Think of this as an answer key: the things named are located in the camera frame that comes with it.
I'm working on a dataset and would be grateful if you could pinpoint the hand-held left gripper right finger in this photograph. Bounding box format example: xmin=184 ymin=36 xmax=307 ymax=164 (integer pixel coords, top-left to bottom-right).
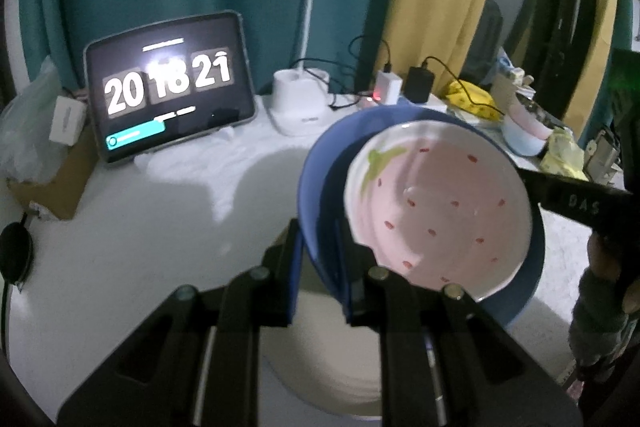
xmin=334 ymin=219 xmax=583 ymax=427

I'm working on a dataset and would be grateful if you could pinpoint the large blue bowl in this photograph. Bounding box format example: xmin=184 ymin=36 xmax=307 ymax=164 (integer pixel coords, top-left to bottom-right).
xmin=296 ymin=103 xmax=547 ymax=333

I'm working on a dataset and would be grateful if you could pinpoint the white desk lamp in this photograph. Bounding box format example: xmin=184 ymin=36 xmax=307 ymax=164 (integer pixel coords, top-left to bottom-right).
xmin=269 ymin=0 xmax=381 ymax=136

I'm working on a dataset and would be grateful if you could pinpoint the tablet with clock display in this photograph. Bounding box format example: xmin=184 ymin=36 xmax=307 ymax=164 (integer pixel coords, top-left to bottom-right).
xmin=82 ymin=10 xmax=257 ymax=165

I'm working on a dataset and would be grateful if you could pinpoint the pink strawberry bowl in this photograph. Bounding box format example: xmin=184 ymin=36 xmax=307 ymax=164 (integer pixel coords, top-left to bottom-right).
xmin=344 ymin=121 xmax=533 ymax=303

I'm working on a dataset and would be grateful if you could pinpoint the yellow tissue pack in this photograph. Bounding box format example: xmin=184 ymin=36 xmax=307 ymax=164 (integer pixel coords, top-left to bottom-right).
xmin=540 ymin=127 xmax=591 ymax=180

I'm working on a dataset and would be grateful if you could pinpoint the white charger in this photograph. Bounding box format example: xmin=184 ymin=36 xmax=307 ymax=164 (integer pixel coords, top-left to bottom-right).
xmin=375 ymin=69 xmax=404 ymax=104

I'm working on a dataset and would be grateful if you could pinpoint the yellow packet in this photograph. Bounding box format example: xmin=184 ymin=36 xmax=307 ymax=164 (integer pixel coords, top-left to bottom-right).
xmin=445 ymin=79 xmax=503 ymax=122

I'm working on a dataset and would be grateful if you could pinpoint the cardboard box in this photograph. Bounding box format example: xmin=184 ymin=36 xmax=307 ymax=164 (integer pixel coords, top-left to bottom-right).
xmin=7 ymin=122 xmax=98 ymax=222

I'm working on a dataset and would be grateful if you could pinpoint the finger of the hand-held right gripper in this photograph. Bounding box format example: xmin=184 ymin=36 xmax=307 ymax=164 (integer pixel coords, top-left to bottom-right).
xmin=515 ymin=167 xmax=640 ymax=239

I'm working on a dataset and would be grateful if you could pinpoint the small white box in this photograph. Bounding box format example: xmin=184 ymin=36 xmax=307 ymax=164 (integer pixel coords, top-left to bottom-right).
xmin=49 ymin=96 xmax=89 ymax=146

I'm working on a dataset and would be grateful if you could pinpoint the white power strip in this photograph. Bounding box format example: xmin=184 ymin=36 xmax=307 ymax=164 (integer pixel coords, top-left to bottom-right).
xmin=357 ymin=92 xmax=450 ymax=112

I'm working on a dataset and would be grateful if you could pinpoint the person's right forearm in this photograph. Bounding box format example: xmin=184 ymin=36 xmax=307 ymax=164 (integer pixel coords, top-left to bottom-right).
xmin=570 ymin=267 xmax=635 ymax=408

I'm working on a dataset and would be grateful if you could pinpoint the black charger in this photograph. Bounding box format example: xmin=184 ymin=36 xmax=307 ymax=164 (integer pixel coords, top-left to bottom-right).
xmin=404 ymin=66 xmax=435 ymax=104

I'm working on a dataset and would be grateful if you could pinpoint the black charger cable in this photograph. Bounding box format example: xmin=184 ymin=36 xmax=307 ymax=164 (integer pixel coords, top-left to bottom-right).
xmin=422 ymin=55 xmax=502 ymax=124

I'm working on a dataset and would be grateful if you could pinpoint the black lamp cable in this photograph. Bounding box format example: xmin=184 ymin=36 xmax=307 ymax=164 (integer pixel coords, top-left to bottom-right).
xmin=292 ymin=34 xmax=394 ymax=110

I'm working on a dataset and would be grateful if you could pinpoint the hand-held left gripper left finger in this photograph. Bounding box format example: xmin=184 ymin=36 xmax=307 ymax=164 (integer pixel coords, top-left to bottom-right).
xmin=57 ymin=219 xmax=306 ymax=427

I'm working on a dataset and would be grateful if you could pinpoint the clear plastic bag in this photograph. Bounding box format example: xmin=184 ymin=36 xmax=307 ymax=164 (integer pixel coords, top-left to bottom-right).
xmin=0 ymin=57 xmax=68 ymax=185

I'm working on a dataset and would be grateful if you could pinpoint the black suction cup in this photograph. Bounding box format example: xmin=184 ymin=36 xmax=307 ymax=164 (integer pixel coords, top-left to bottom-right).
xmin=0 ymin=223 xmax=35 ymax=358

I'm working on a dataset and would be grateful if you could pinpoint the beige plate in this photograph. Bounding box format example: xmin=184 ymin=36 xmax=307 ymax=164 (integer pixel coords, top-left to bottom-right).
xmin=257 ymin=257 xmax=391 ymax=420

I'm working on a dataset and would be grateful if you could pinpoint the white textured tablecloth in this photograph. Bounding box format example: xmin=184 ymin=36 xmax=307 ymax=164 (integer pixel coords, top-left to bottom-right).
xmin=0 ymin=94 xmax=621 ymax=427

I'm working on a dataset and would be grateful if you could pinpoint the person's right hand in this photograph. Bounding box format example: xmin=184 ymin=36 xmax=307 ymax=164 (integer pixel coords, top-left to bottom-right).
xmin=585 ymin=229 xmax=633 ymax=284

